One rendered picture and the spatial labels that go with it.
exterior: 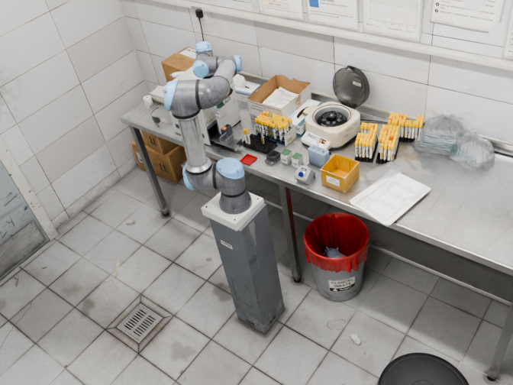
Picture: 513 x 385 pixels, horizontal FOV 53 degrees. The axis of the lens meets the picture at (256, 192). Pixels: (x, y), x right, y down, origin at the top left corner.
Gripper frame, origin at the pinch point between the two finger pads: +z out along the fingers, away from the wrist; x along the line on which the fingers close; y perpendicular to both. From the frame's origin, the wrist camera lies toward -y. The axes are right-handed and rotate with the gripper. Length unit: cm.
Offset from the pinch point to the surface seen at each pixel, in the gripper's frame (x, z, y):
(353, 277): -2, 90, -75
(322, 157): -8, 17, -55
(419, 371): 51, 47, -135
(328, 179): 1, 19, -65
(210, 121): 0.7, 10.7, 9.2
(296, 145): -18.5, 24.7, -32.1
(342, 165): -12, 20, -64
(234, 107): -19.4, 13.8, 9.6
